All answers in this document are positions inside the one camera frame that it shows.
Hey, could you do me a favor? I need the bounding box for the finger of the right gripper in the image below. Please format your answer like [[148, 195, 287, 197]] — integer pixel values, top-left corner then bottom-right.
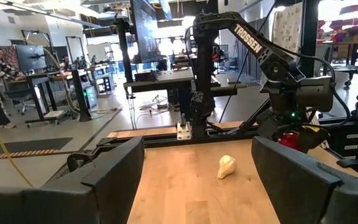
[[255, 115, 281, 141]]

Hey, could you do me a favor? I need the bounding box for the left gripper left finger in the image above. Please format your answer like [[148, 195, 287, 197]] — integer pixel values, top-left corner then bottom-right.
[[40, 135, 145, 224]]

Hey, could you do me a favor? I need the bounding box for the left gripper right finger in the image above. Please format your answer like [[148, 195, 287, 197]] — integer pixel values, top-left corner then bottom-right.
[[251, 135, 358, 224]]

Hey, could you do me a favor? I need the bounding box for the black stand beam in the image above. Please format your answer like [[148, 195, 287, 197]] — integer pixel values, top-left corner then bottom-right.
[[300, 0, 321, 78]]

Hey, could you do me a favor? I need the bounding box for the white garlic bulb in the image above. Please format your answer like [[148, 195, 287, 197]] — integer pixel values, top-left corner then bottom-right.
[[216, 154, 238, 180]]

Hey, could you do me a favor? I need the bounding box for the black drawer cabinet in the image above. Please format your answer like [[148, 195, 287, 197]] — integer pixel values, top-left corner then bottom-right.
[[328, 124, 358, 160]]

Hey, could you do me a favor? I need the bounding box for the shelf with colourful items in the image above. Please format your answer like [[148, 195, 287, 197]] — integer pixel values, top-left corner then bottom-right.
[[317, 2, 358, 44]]

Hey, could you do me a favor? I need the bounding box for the patterned fabric panel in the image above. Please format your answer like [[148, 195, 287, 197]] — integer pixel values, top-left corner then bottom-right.
[[272, 2, 304, 55]]

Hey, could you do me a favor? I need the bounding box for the computer tower green light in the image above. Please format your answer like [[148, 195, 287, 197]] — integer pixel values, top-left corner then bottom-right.
[[83, 84, 98, 110]]

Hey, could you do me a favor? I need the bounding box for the black hazard-striped floor mat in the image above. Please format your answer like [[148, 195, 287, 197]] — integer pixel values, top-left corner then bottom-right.
[[0, 136, 73, 162]]

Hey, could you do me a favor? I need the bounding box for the black desk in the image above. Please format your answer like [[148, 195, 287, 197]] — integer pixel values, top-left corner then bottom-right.
[[122, 67, 248, 97]]

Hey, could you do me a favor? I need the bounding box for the wooden top desk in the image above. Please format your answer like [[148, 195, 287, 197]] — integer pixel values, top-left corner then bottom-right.
[[6, 68, 85, 125]]

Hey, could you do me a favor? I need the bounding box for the office chair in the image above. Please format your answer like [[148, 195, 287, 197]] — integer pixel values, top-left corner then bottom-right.
[[4, 88, 35, 116]]

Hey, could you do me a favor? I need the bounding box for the black monitor pole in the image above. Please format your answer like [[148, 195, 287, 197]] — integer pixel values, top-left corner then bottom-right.
[[115, 17, 135, 84]]

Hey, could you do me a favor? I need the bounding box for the dark desk monitor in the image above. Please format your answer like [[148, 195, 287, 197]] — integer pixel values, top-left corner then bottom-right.
[[15, 44, 48, 73]]

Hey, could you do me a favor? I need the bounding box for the large black monitor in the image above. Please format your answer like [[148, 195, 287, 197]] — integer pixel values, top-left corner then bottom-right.
[[130, 0, 165, 65]]

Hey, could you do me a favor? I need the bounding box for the white metal mount bracket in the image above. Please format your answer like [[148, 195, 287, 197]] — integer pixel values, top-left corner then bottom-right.
[[176, 121, 193, 141]]

